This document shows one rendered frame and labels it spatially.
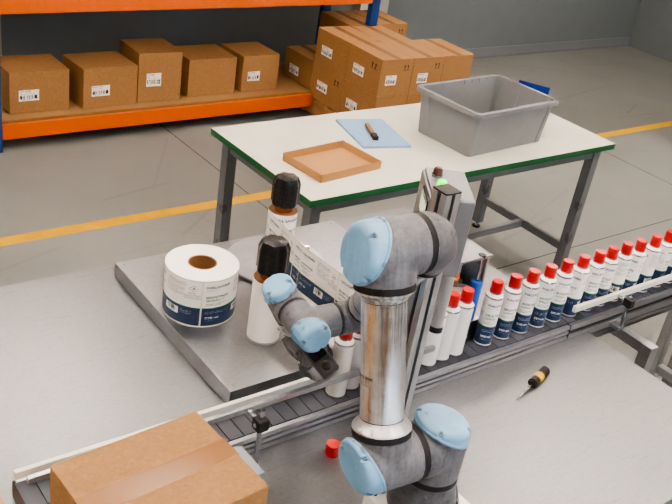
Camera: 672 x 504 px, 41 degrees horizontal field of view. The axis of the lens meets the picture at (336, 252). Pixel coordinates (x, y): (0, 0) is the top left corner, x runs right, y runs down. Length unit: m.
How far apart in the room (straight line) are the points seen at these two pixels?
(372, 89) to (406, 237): 4.42
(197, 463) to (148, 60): 4.40
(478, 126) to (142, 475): 2.73
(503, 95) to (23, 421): 3.10
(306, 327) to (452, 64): 4.56
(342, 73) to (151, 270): 3.74
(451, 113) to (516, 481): 2.23
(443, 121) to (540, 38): 5.40
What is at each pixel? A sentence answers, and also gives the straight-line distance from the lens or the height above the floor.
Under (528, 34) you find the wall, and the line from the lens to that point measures 9.32.
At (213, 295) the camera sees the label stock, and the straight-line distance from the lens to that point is 2.40.
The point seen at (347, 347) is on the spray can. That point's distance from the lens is 2.17.
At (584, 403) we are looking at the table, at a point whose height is 0.83.
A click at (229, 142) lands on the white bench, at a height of 0.80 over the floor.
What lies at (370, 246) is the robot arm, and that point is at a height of 1.54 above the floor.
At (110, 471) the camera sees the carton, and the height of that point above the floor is 1.12.
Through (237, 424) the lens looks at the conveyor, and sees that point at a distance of 2.14.
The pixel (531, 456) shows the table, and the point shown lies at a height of 0.83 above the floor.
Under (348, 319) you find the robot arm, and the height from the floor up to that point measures 1.20.
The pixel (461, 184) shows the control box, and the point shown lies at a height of 1.48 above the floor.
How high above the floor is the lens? 2.25
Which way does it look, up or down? 28 degrees down
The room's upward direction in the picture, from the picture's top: 10 degrees clockwise
